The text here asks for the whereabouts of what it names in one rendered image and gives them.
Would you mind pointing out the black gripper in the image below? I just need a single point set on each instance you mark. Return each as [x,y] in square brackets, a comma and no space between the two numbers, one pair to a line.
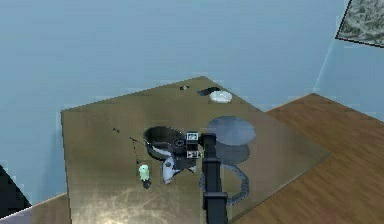
[179,143]

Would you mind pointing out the grey metal bowl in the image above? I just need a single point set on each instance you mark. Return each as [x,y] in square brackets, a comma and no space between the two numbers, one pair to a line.
[160,136]

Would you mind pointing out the pale green white bottle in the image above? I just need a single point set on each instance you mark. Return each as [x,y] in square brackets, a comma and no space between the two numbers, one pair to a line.
[144,172]

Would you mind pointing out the olive brown table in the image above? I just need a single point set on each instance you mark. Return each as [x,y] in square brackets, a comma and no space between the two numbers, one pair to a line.
[100,150]

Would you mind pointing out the white grey curved object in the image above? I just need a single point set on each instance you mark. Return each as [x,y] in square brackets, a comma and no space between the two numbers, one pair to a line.
[168,170]

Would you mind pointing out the small dark grey object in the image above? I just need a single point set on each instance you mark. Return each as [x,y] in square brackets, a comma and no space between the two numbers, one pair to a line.
[184,88]

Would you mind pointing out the black flat phone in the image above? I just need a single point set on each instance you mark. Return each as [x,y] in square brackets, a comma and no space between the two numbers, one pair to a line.
[207,90]

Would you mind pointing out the white round plate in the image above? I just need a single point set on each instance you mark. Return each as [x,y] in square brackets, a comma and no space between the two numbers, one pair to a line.
[220,96]

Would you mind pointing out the grey round plate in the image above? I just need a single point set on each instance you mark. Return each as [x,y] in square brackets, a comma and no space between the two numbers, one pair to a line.
[232,130]

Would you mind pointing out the black furniture corner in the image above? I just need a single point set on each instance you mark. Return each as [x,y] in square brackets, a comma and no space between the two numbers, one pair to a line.
[10,195]

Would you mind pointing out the grey framed wall picture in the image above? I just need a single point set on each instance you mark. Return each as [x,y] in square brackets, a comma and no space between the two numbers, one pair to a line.
[361,20]

